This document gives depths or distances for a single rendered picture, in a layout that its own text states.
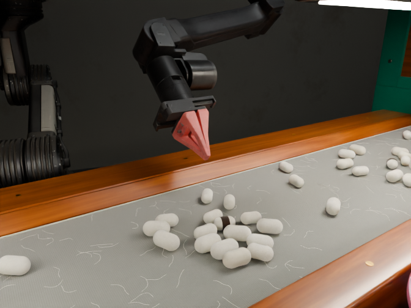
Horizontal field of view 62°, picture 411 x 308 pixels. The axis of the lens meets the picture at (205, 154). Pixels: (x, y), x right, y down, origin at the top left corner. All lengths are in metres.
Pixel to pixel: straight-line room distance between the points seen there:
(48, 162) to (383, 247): 0.61
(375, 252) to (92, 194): 0.41
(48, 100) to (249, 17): 0.52
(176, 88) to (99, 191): 0.21
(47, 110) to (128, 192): 0.37
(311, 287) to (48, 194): 0.41
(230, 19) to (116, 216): 0.50
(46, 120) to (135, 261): 0.50
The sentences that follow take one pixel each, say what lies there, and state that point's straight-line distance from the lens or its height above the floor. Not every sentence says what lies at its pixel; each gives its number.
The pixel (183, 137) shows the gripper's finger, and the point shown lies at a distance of 0.58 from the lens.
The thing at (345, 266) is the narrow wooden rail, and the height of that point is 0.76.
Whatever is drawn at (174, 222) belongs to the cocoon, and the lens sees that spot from 0.49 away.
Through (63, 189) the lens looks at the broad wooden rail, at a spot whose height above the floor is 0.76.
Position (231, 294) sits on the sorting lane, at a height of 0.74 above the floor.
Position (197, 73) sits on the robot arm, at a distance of 0.64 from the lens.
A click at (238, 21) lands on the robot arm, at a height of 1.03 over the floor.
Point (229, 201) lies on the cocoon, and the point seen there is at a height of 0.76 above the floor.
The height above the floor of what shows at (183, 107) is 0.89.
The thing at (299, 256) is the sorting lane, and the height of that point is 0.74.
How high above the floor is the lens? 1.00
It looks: 20 degrees down
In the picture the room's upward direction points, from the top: straight up
